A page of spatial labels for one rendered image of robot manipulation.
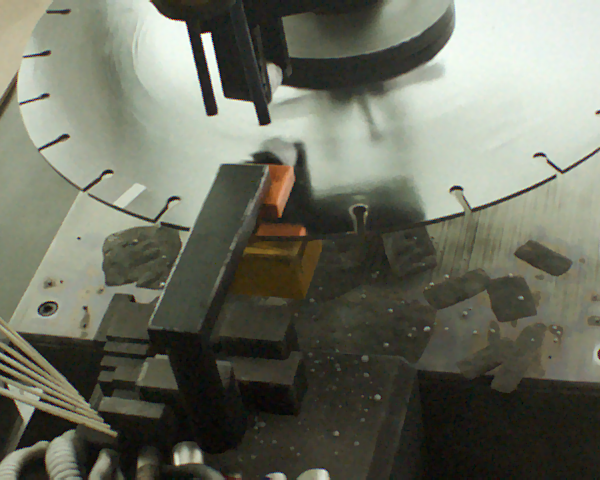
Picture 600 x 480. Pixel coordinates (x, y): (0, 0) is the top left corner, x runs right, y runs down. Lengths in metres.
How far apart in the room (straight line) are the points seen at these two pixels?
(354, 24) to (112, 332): 0.18
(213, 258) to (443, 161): 0.12
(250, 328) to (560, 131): 0.15
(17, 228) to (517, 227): 0.38
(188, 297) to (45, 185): 0.47
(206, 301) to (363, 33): 0.20
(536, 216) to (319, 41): 0.15
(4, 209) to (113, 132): 0.33
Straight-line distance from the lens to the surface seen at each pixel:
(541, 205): 0.66
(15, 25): 1.10
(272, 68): 0.55
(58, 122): 0.60
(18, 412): 0.59
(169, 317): 0.44
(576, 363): 0.58
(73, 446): 0.49
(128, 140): 0.58
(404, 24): 0.60
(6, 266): 0.85
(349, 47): 0.59
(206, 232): 0.47
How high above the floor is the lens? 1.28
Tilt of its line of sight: 41 degrees down
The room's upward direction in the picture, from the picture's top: 11 degrees counter-clockwise
